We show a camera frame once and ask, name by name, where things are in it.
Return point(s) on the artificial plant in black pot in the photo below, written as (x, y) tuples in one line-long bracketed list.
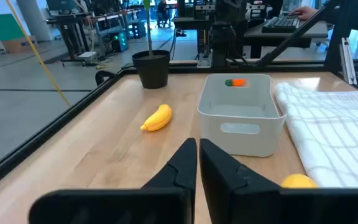
[(151, 70)]

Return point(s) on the yellow toy banana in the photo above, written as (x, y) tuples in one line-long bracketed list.
[(158, 119)]

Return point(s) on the yellow toy lemon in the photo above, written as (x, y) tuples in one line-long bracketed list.
[(298, 182)]

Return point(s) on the black table frame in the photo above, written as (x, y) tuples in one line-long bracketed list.
[(42, 137)]

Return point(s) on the green panel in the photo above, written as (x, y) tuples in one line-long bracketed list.
[(6, 28)]

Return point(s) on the cardboard box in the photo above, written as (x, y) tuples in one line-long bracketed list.
[(19, 45)]

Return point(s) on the black workbench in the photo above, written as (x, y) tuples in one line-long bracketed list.
[(70, 28)]

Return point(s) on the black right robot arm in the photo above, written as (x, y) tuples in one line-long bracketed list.
[(227, 40)]

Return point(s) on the person's hand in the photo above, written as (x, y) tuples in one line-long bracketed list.
[(304, 13)]

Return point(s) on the black arched bracket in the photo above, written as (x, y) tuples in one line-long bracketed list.
[(99, 76)]

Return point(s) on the silver metal bracket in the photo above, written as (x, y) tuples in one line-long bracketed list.
[(348, 62)]

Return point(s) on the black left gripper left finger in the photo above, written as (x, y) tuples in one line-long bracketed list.
[(179, 177)]

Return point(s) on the grey desk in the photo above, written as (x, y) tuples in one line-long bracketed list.
[(312, 32)]

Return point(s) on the white checked dish towel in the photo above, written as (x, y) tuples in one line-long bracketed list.
[(331, 133)]

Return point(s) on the black keyboard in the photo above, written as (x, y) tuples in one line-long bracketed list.
[(280, 25)]

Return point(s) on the white plastic bin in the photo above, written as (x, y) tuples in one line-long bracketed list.
[(247, 140)]

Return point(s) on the computer tower with green lights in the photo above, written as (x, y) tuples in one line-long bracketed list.
[(120, 41)]

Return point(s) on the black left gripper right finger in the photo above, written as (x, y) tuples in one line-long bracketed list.
[(228, 193)]

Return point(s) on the orange toy carrot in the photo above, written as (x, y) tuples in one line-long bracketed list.
[(238, 82)]

